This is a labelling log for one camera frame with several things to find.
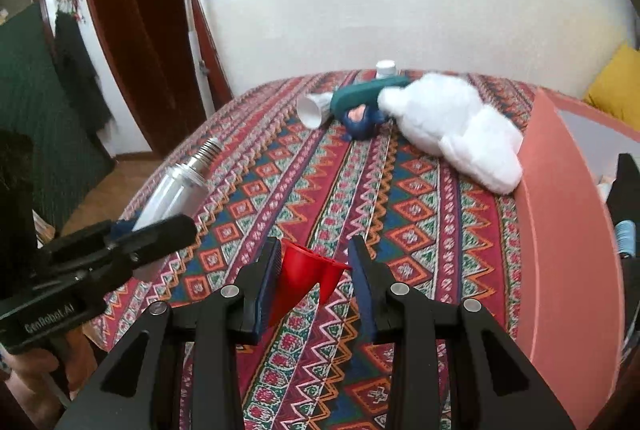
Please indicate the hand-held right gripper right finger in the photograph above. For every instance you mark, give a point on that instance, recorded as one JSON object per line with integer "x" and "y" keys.
{"x": 362, "y": 280}

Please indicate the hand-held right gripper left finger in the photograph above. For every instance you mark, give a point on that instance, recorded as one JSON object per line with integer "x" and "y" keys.
{"x": 270, "y": 280}

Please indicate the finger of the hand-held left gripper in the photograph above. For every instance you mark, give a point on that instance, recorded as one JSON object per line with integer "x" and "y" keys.
{"x": 160, "y": 235}
{"x": 85, "y": 237}

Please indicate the red plastic funnel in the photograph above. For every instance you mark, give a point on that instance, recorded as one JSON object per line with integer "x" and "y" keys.
{"x": 300, "y": 270}

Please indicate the large light bulb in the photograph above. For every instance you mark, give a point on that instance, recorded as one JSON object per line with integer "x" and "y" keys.
{"x": 175, "y": 190}

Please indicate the pink storage container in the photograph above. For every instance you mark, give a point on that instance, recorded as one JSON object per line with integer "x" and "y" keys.
{"x": 560, "y": 235}

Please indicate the person's left hand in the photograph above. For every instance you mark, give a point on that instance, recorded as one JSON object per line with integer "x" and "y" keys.
{"x": 30, "y": 362}

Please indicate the patterned red tablecloth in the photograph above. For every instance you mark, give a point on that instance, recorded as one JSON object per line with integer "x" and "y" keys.
{"x": 310, "y": 190}

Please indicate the dark green folding screen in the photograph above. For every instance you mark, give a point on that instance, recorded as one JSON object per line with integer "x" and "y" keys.
{"x": 45, "y": 125}

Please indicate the blue figurine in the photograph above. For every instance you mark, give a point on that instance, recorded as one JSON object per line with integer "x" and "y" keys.
{"x": 360, "y": 123}

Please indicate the dark hanging cloth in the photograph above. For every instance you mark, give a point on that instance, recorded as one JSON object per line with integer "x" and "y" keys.
{"x": 80, "y": 70}

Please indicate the white paper cup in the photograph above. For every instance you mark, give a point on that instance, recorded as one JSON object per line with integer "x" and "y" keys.
{"x": 312, "y": 110}

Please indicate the white plush toy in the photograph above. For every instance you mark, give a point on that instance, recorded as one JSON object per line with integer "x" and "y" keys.
{"x": 450, "y": 125}

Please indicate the dark wooden door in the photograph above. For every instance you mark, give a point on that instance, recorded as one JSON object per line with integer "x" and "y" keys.
{"x": 145, "y": 40}

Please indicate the white bottle cap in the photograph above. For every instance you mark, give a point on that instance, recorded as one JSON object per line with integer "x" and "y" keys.
{"x": 386, "y": 69}

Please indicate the white pole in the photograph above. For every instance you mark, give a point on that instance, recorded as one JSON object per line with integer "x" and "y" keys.
{"x": 192, "y": 25}

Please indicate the light blue thread spool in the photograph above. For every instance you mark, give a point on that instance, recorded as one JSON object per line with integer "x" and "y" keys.
{"x": 625, "y": 237}

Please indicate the black cloth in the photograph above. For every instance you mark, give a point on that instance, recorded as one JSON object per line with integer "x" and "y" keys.
{"x": 625, "y": 190}

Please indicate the yellow cushion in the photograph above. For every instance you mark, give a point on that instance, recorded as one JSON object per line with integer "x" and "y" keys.
{"x": 617, "y": 90}

